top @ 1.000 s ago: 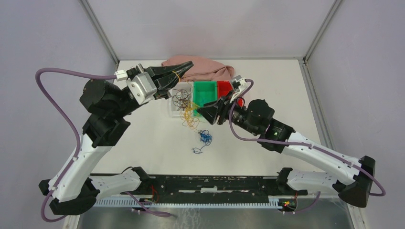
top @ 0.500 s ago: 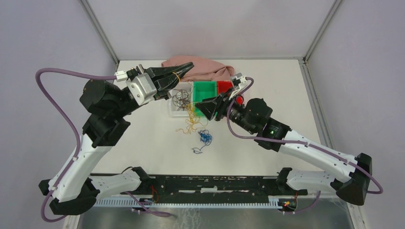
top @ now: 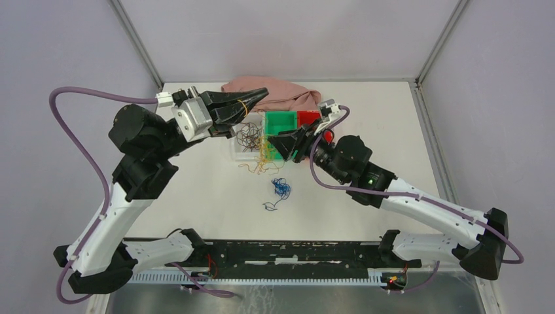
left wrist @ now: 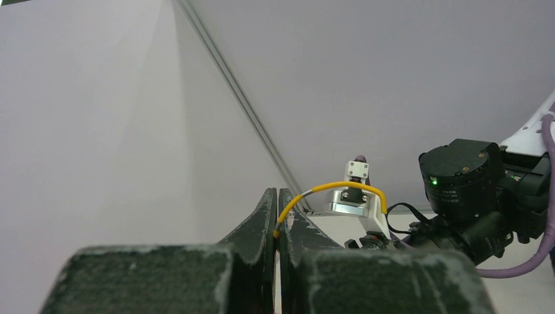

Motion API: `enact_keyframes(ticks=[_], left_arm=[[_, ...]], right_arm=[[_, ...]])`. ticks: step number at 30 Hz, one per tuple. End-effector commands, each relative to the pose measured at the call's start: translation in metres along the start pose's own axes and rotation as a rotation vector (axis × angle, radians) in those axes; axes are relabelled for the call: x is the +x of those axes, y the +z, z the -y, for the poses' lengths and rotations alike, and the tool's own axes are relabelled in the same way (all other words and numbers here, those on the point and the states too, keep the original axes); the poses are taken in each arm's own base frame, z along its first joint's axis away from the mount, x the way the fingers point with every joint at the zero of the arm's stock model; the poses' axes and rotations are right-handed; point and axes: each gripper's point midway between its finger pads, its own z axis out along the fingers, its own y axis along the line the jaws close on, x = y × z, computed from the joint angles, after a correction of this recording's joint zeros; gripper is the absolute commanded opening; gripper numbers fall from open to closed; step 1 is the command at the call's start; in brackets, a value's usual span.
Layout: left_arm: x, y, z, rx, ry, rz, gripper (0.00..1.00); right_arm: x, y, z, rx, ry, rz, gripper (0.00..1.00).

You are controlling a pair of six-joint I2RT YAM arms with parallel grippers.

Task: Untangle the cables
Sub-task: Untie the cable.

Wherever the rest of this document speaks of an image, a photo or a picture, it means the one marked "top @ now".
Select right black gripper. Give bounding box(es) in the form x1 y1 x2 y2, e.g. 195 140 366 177
268 117 348 184

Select blue cable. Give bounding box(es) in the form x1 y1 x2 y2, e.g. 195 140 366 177
262 177 292 213

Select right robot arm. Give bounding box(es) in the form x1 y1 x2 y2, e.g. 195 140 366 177
268 125 508 281

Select white slotted cable duct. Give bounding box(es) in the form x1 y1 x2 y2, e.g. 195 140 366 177
130 270 391 287

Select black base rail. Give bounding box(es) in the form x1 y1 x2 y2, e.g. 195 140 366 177
143 237 422 281

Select clear plastic bin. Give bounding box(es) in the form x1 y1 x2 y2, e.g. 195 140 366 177
231 113 264 161

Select brown cable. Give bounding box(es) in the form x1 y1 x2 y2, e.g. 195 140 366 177
234 122 264 153

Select red plastic bin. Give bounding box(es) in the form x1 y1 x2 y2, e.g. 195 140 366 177
296 110 333 161

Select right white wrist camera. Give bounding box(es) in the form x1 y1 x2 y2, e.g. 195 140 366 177
315 99 342 135

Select pink cloth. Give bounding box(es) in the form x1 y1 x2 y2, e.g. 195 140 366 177
221 76 322 111

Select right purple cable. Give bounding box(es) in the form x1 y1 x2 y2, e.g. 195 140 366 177
309 105 525 294

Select green plastic bin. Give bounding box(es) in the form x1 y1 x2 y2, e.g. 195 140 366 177
264 111 298 160

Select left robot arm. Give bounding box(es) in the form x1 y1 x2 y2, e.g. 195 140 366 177
49 86 268 300

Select yellow cable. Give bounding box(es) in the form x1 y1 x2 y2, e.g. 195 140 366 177
236 99 285 177

